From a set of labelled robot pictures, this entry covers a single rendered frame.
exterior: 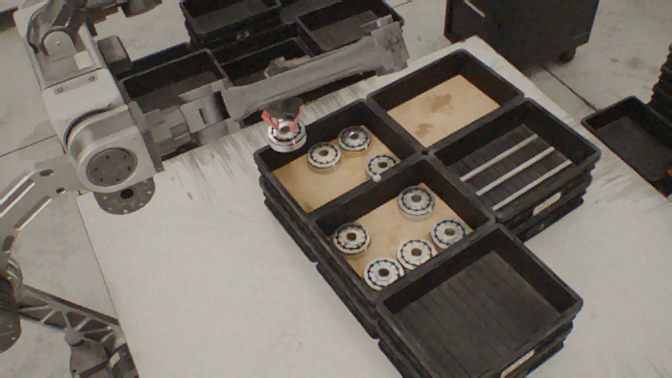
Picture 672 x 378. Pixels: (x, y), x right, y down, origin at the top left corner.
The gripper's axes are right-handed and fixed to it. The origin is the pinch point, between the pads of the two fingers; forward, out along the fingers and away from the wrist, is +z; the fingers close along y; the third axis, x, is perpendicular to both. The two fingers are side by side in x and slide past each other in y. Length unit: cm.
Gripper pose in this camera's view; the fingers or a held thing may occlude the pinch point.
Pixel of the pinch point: (285, 128)
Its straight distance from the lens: 180.9
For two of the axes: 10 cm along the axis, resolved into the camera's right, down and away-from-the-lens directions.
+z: 0.7, 6.7, 7.4
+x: -3.3, 7.1, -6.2
